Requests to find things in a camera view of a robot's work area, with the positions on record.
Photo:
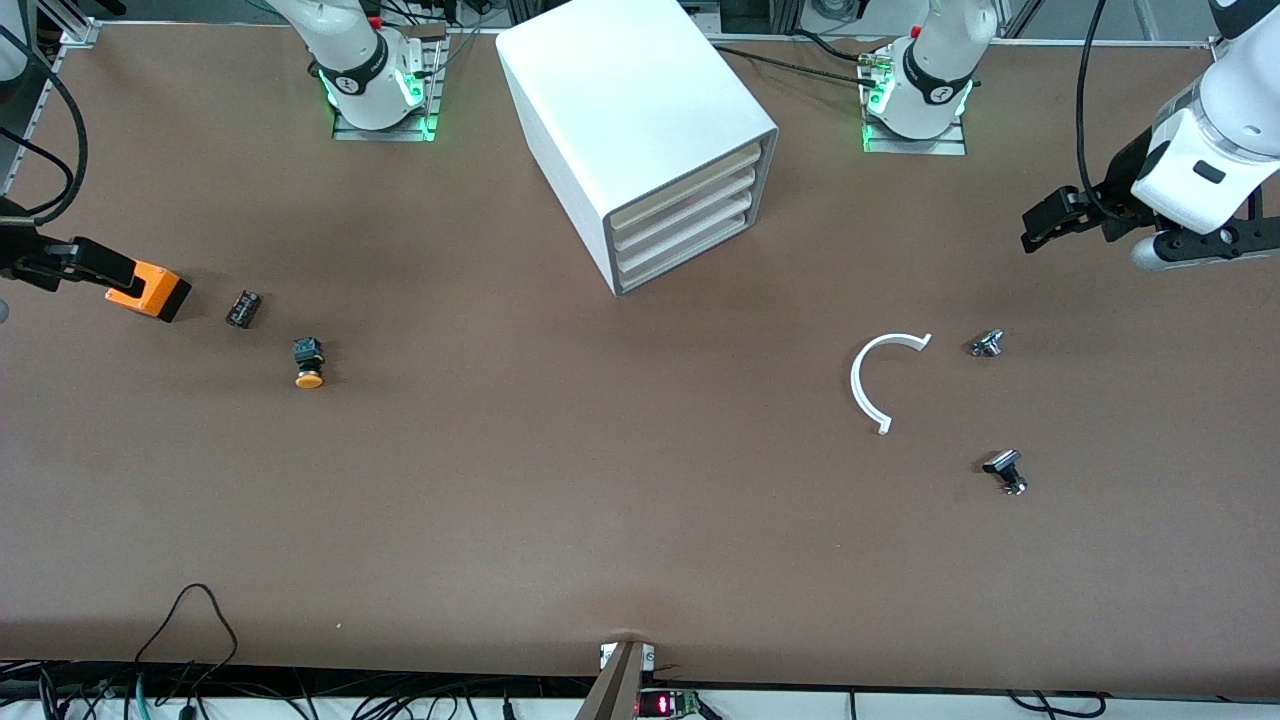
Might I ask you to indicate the white clamp bracket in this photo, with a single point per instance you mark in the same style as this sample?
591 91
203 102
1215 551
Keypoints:
605 656

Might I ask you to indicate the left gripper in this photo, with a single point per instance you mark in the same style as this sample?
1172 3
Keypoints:
1122 190

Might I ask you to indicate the aluminium frame profile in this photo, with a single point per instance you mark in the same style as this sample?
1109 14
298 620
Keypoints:
1218 45
30 120
80 25

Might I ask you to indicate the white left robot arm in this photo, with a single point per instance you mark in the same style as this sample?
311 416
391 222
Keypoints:
930 90

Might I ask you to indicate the brown camera mount post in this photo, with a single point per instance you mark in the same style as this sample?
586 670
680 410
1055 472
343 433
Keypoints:
612 690

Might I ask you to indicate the orange button enclosure box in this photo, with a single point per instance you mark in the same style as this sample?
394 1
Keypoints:
158 292

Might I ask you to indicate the black button with grey cap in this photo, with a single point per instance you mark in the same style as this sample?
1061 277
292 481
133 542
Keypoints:
1002 463

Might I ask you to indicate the small chrome metal connector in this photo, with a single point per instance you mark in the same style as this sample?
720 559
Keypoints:
987 344

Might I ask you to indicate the white drawer cabinet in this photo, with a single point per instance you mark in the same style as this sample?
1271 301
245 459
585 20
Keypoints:
620 90

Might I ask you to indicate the white semicircular plastic bracket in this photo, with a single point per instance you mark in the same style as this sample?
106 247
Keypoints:
855 383

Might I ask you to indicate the orange cap push button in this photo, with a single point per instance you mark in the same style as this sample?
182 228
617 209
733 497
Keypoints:
309 365

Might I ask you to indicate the beige cabinet drawer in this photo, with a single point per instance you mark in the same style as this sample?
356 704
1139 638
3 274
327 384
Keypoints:
700 226
700 205
700 184
700 247

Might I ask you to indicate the red LED display module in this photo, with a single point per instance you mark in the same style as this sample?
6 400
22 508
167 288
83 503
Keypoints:
665 705

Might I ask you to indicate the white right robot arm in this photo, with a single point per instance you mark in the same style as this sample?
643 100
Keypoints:
360 70

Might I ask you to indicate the small black contact block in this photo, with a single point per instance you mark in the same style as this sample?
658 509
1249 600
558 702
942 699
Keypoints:
243 309

